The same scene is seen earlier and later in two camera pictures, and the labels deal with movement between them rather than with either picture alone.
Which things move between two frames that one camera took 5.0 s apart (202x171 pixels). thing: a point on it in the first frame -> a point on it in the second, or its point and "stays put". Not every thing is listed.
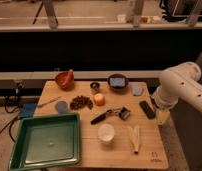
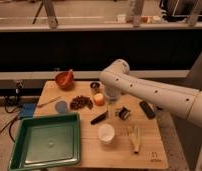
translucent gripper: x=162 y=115 -> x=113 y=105
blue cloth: x=28 y=110 stays put
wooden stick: x=55 y=98 stays put
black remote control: x=148 y=111 stays put
